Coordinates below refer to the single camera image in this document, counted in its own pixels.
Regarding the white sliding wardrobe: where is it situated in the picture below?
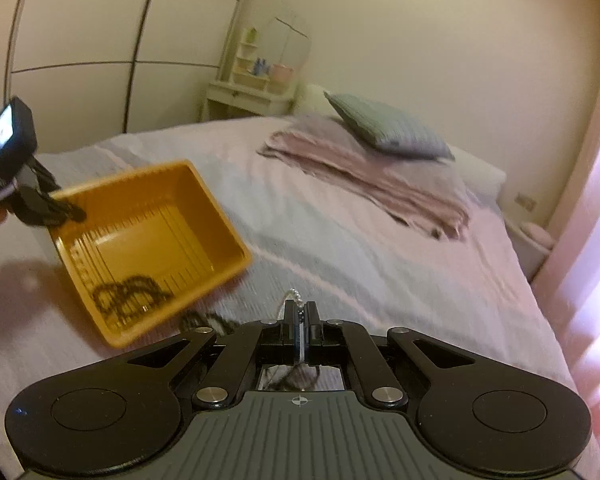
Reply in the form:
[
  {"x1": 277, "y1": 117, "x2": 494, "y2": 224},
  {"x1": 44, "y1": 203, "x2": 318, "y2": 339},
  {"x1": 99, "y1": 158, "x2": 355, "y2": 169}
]
[{"x1": 0, "y1": 0, "x2": 242, "y2": 152}]

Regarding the grey striped bedspread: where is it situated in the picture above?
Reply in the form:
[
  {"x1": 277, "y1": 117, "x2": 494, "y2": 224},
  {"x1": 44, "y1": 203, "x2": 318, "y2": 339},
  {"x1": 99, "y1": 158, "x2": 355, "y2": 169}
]
[{"x1": 0, "y1": 114, "x2": 592, "y2": 476}]

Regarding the white pillow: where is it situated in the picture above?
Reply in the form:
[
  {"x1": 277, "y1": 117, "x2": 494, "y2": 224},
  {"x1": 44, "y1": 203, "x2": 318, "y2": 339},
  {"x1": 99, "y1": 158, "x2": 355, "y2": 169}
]
[{"x1": 292, "y1": 82, "x2": 507, "y2": 202}]

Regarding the wall power socket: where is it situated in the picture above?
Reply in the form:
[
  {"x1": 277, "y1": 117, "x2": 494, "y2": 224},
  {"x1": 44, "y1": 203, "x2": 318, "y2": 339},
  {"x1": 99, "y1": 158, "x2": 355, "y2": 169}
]
[{"x1": 515, "y1": 193, "x2": 538, "y2": 212}]

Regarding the golden plastic tray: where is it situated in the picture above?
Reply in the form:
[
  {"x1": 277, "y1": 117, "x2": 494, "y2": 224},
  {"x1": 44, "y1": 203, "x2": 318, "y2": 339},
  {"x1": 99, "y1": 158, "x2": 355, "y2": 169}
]
[{"x1": 50, "y1": 160, "x2": 252, "y2": 348}]

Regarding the green checked pillow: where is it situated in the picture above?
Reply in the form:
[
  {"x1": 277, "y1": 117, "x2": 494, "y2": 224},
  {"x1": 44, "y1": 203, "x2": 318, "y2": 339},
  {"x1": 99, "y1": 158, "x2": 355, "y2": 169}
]
[{"x1": 324, "y1": 91, "x2": 455, "y2": 160}]

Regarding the black jewelry pile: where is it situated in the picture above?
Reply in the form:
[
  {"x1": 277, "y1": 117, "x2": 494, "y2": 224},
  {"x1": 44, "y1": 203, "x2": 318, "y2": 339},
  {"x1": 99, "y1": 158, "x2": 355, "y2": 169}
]
[{"x1": 257, "y1": 363, "x2": 344, "y2": 392}]

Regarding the oval vanity mirror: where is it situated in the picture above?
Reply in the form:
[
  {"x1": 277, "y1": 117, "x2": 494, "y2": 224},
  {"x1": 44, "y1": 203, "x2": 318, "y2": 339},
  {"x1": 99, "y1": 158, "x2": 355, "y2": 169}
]
[{"x1": 257, "y1": 13, "x2": 312, "y2": 72}]

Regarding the pink storage box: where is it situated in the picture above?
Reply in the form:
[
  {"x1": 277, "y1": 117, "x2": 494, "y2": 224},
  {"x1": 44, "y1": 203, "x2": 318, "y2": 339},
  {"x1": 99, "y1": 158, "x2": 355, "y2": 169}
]
[{"x1": 268, "y1": 64, "x2": 294, "y2": 86}]

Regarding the white vanity dressing table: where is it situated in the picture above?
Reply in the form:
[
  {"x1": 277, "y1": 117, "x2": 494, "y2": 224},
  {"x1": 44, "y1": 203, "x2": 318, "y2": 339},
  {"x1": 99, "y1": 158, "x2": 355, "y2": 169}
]
[{"x1": 200, "y1": 27, "x2": 296, "y2": 122}]

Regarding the brown wooden bead necklace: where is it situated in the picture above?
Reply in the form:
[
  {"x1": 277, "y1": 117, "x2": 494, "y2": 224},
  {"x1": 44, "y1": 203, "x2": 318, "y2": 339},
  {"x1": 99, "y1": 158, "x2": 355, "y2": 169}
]
[{"x1": 90, "y1": 272, "x2": 178, "y2": 319}]

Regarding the pink cushion on nightstand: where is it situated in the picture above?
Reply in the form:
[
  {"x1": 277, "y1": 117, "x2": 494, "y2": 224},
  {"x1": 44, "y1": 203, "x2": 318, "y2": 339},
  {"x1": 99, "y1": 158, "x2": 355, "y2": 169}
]
[{"x1": 520, "y1": 222, "x2": 556, "y2": 250}]

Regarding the white pearl chain necklace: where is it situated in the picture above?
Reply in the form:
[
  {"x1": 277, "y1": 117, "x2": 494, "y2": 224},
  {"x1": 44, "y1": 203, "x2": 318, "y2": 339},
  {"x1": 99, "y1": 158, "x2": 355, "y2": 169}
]
[{"x1": 276, "y1": 287, "x2": 301, "y2": 322}]

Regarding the folded pink blanket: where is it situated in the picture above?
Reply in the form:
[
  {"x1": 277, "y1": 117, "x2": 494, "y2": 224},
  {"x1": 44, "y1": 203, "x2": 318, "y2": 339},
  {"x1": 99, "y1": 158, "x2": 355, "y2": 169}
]
[{"x1": 258, "y1": 114, "x2": 474, "y2": 240}]

